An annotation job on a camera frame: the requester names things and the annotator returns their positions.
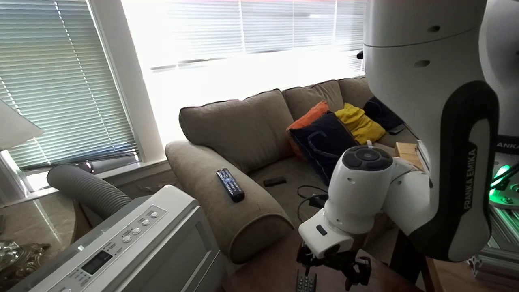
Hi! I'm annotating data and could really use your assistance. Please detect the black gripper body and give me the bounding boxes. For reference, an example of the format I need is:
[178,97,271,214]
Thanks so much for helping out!
[306,244,362,272]

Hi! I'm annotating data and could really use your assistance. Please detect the matte black remote silver pad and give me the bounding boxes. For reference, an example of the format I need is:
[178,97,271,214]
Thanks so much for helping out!
[295,269,318,292]

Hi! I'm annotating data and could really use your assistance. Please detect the glossy black remote blue buttons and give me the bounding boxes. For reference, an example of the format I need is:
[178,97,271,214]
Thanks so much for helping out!
[216,167,246,204]

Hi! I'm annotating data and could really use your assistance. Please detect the small slim black remote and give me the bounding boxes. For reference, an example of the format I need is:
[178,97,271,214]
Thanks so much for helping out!
[263,175,289,188]

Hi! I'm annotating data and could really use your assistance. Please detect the beige fabric sofa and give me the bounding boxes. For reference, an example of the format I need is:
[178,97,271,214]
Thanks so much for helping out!
[164,74,428,264]

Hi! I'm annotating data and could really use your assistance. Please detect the navy pillow blue trim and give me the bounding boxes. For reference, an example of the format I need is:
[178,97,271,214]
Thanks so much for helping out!
[302,110,358,184]

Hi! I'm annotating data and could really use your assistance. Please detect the yellow cloth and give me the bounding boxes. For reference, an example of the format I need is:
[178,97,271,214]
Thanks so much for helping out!
[332,102,388,145]

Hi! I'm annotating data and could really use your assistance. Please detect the orange pillow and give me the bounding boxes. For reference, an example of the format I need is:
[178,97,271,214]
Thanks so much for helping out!
[285,100,332,158]

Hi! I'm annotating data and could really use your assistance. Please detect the dark navy cloth bundle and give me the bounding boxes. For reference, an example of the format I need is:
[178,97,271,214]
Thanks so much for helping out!
[363,95,404,134]

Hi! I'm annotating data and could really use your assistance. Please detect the white portable air conditioner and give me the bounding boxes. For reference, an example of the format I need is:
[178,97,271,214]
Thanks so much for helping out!
[6,183,225,292]

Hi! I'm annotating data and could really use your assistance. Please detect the white window blinds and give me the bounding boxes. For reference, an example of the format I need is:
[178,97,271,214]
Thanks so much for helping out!
[0,0,139,170]

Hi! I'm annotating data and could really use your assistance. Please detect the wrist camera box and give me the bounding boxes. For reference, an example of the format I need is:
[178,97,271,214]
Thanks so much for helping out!
[298,207,355,257]

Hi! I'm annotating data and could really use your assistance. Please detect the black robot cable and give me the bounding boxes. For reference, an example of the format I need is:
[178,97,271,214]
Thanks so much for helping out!
[295,183,331,223]

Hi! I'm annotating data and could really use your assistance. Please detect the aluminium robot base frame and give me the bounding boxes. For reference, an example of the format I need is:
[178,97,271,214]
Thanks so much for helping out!
[469,155,519,282]

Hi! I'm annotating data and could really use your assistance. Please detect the grey ribbed exhaust hose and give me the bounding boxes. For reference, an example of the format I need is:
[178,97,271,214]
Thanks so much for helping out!
[45,163,133,220]

